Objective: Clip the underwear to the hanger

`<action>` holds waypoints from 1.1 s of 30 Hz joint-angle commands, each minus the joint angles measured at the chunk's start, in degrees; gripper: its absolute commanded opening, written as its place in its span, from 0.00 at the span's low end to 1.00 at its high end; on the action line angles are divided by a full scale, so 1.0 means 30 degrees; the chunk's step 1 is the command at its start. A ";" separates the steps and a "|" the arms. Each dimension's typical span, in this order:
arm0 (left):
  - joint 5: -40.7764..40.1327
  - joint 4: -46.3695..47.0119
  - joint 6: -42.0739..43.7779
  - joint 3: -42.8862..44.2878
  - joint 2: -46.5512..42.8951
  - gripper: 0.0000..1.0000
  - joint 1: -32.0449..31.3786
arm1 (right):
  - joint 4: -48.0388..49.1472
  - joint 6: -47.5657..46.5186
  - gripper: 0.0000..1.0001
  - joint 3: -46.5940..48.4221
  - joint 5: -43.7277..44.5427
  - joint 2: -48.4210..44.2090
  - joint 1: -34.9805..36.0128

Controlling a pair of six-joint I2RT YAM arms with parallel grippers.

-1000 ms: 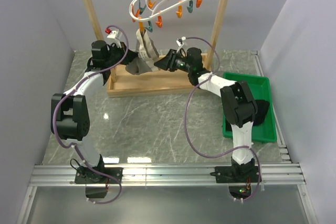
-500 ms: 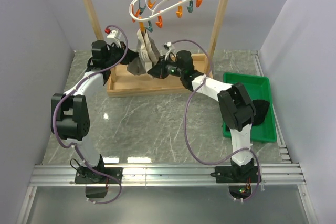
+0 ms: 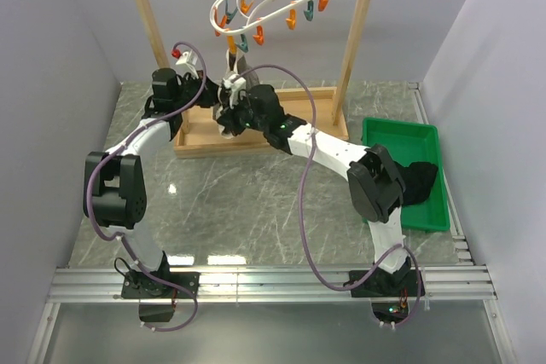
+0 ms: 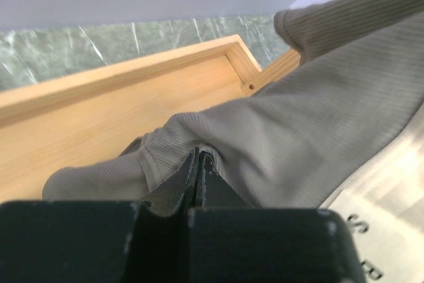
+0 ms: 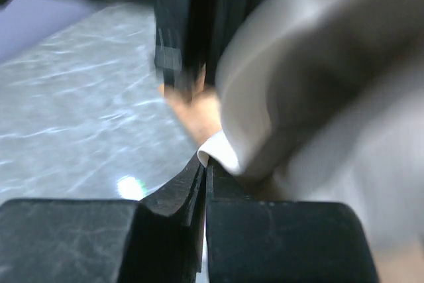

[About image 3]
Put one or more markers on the teal clip front left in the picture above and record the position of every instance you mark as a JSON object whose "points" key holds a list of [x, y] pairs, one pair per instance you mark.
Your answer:
{"points": [[242, 45]]}

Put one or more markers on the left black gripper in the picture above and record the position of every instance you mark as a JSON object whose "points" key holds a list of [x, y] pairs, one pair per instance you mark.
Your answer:
{"points": [[210, 94]]}

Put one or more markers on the wooden hanging rack frame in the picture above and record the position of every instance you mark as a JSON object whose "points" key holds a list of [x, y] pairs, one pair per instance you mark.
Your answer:
{"points": [[199, 134]]}

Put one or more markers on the teal clip back left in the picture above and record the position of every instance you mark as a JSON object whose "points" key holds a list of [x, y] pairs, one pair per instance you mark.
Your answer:
{"points": [[229, 13]]}

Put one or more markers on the teal clip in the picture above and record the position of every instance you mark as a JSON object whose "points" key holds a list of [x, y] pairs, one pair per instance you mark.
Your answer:
{"points": [[229, 13], [242, 45], [309, 10]]}

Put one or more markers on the taupe underwear beige waistband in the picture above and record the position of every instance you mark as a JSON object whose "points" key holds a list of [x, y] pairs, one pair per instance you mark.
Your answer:
{"points": [[228, 126]]}

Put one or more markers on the teal clip front right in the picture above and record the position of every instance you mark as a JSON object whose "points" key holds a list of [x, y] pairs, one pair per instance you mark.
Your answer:
{"points": [[309, 10]]}

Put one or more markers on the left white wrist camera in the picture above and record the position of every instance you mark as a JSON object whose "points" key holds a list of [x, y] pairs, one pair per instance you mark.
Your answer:
{"points": [[186, 61]]}

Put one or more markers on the green plastic bin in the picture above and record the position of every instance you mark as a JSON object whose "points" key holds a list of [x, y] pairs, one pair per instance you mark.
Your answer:
{"points": [[409, 143]]}

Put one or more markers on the orange clip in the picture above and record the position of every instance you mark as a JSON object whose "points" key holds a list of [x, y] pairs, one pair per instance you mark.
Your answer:
{"points": [[221, 24], [259, 36], [322, 4]]}

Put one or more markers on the black garment in bin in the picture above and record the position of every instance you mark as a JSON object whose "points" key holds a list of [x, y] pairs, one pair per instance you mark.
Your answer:
{"points": [[419, 178]]}

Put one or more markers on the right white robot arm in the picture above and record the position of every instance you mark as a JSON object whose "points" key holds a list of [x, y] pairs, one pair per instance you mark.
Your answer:
{"points": [[375, 184]]}

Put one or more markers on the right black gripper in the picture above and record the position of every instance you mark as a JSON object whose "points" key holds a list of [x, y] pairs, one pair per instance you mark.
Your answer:
{"points": [[229, 117]]}

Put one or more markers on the aluminium mounting rail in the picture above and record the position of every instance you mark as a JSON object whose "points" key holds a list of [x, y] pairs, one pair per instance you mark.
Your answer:
{"points": [[273, 315]]}

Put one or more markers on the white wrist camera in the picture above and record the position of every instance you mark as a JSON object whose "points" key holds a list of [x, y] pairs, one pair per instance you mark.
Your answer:
{"points": [[229, 93], [186, 61]]}

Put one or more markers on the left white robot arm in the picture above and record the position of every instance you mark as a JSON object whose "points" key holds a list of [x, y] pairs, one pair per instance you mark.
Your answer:
{"points": [[115, 197]]}

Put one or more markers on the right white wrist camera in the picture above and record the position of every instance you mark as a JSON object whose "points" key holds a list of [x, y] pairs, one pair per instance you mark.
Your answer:
{"points": [[229, 93]]}

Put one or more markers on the yellow clip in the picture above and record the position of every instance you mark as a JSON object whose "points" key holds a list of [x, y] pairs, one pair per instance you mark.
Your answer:
{"points": [[245, 6], [231, 45], [291, 20]]}

